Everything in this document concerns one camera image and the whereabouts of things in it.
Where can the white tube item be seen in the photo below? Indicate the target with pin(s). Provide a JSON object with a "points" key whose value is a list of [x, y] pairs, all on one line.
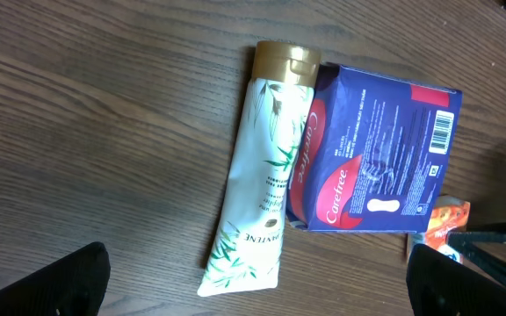
{"points": [[246, 250]]}

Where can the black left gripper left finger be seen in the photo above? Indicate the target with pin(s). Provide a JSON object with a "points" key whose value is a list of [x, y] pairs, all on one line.
{"points": [[74, 285]]}

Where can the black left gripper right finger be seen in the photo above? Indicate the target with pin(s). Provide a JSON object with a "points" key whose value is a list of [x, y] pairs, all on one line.
{"points": [[439, 286]]}

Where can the purple red pad package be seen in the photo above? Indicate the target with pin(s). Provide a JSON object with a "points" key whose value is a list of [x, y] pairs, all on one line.
{"points": [[373, 155]]}

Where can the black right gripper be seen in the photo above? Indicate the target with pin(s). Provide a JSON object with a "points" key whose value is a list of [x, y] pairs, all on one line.
{"points": [[484, 246]]}

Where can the small orange snack packet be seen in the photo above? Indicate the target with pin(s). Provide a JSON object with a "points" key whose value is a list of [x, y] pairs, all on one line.
{"points": [[449, 213]]}

